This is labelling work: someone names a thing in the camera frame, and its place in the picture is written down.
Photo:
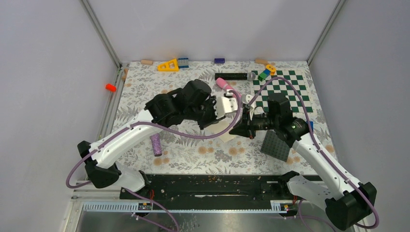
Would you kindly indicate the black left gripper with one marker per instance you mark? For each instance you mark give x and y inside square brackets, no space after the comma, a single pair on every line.
[212,102]

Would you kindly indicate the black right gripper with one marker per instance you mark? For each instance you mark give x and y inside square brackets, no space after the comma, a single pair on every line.
[248,131]

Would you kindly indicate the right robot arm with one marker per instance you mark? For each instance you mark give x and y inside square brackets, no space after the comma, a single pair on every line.
[345,199]

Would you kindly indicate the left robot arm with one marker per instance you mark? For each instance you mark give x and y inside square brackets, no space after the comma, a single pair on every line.
[192,102]

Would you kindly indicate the dark grey studded baseplate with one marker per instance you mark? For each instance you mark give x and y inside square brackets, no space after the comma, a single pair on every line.
[274,147]

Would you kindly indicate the black microphone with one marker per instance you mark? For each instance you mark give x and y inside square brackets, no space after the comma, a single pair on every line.
[236,76]

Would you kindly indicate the floral patterned table mat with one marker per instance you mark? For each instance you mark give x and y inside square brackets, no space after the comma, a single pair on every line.
[185,155]

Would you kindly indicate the green white chessboard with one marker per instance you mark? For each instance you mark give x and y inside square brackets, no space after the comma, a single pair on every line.
[297,93]

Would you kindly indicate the green blue toy brick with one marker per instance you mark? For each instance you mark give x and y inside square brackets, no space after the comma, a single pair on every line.
[262,76]

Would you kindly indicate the purple glitter microphone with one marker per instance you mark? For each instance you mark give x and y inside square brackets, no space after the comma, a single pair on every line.
[156,145]

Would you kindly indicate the purple flat toy brick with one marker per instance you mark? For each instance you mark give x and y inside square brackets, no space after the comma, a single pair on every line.
[219,60]

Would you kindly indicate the grey and blue brick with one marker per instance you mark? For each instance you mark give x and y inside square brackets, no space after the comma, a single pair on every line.
[183,63]

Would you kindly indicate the yellow triangle shape toy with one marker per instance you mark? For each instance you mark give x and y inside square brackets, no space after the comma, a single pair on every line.
[169,66]

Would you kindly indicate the wooden block back right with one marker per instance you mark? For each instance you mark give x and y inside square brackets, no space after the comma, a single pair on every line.
[261,61]

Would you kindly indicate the multicolour brick stack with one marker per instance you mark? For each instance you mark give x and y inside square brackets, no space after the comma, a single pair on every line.
[311,124]

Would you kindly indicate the light wooden block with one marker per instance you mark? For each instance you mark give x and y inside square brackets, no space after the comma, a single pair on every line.
[146,62]

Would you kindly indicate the red plastic cylinder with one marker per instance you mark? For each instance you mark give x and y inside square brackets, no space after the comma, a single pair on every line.
[110,87]

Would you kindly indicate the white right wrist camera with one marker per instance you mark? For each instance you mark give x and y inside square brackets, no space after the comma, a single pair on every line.
[246,100]

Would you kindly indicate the orange yellow ring toy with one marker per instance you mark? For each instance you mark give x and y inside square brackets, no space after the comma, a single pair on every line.
[270,70]

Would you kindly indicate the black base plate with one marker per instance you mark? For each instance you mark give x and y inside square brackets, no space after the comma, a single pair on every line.
[222,192]

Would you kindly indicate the wooden block by rail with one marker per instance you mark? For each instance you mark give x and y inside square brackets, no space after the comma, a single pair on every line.
[125,73]

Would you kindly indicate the aluminium side rail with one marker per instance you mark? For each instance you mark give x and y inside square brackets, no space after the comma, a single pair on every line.
[113,100]

